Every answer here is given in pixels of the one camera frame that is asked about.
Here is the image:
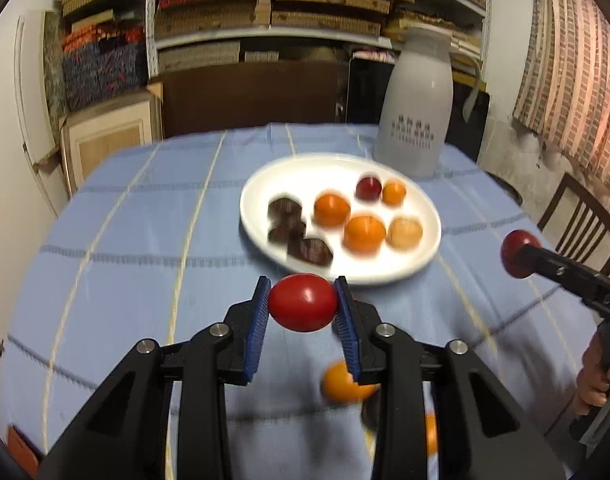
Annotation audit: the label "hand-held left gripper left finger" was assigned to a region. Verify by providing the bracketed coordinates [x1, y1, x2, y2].
[37, 275, 273, 480]

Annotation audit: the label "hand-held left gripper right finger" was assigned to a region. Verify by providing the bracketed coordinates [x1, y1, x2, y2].
[333, 275, 568, 480]

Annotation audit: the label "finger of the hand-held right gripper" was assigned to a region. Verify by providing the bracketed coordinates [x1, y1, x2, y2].
[515, 244, 602, 302]

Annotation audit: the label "small red plum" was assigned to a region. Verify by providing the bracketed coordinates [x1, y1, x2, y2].
[500, 229, 542, 279]
[268, 273, 338, 333]

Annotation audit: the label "yellow-orange round fruit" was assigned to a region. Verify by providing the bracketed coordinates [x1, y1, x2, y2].
[321, 361, 378, 404]

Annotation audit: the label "dark chocolate pieces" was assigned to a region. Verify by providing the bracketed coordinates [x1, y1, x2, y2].
[286, 237, 334, 266]

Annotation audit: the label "large orange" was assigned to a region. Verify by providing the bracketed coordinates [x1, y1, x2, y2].
[343, 214, 387, 253]

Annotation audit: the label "dark brown wrinkled fruit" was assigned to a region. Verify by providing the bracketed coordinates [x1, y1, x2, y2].
[267, 220, 308, 246]
[267, 197, 304, 223]

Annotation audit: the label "tan round fruit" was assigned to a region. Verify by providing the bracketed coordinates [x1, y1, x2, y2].
[386, 216, 424, 250]

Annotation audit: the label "dark red plum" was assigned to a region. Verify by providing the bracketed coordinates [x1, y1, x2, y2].
[355, 176, 383, 202]

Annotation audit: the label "small orange tangerine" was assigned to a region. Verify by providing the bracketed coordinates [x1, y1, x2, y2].
[382, 180, 407, 206]

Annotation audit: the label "white oval plate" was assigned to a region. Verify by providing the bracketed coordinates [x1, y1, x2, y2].
[240, 154, 442, 286]

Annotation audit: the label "person's right hand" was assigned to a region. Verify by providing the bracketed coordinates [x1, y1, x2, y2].
[575, 332, 610, 416]

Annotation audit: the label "dark wooden chair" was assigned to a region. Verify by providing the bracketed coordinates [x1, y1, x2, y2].
[537, 172, 610, 276]

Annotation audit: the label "blue checked tablecloth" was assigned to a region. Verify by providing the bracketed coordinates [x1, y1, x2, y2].
[5, 122, 600, 480]

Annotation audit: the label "striped brick-pattern curtain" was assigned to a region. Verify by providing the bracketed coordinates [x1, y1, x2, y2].
[512, 0, 610, 196]

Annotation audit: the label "grey thermos jug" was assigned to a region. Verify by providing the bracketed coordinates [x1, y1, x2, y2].
[374, 22, 486, 178]

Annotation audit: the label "brown wooden panel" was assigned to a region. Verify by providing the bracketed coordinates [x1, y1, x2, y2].
[160, 62, 346, 138]

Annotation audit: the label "blue orange patterned boxes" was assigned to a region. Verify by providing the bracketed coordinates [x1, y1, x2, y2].
[60, 25, 148, 111]

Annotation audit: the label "white door panel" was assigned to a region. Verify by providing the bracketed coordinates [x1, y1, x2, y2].
[15, 12, 70, 201]

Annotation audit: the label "grey marbled board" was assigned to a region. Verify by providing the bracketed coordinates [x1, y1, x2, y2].
[42, 10, 68, 121]

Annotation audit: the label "white metal shelf rack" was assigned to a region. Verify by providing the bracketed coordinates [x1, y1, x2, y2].
[145, 0, 488, 78]

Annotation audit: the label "light wooden picture frame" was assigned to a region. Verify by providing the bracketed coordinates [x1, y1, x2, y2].
[60, 95, 160, 196]

